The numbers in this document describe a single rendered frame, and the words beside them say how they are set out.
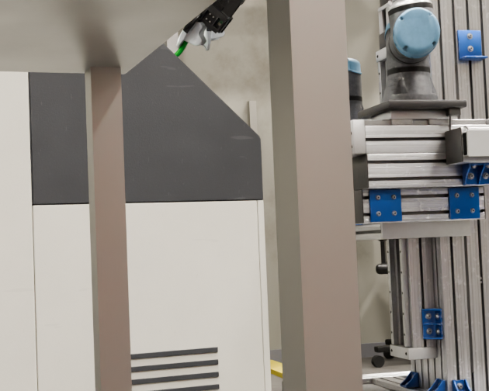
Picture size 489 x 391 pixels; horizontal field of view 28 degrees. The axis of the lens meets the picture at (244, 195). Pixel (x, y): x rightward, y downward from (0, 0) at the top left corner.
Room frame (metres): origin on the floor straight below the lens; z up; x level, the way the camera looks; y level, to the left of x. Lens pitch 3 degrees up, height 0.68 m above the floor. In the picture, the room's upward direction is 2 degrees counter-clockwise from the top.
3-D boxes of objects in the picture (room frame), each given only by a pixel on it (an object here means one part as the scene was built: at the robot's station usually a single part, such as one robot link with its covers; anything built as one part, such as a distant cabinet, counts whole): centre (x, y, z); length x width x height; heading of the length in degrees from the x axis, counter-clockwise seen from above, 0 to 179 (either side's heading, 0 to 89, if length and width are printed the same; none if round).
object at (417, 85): (2.63, -0.46, 1.09); 0.15 x 0.15 x 0.10
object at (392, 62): (2.63, -0.46, 1.20); 0.13 x 0.12 x 0.14; 178
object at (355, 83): (3.12, -0.33, 1.20); 0.13 x 0.12 x 0.14; 54
